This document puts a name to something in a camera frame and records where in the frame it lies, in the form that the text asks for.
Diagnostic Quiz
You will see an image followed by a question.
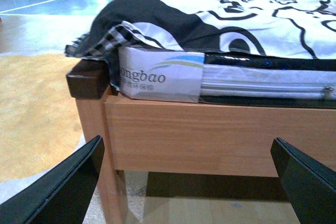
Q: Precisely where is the black and white blanket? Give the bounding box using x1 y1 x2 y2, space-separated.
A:
65 0 336 59

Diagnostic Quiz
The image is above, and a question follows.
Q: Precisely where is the wooden bed frame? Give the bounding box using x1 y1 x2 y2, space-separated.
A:
66 60 335 223

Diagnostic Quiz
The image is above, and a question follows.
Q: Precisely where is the yellow fluffy rug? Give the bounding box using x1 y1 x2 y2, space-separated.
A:
1 54 82 182

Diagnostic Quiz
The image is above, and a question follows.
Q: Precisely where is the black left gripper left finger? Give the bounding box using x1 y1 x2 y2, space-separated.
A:
1 135 104 223

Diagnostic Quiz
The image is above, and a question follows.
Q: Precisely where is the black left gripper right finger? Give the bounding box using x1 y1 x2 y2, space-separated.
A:
270 138 335 223

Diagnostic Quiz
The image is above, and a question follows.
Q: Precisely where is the plastic wrapped white mattress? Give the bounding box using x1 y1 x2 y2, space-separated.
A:
110 47 335 108

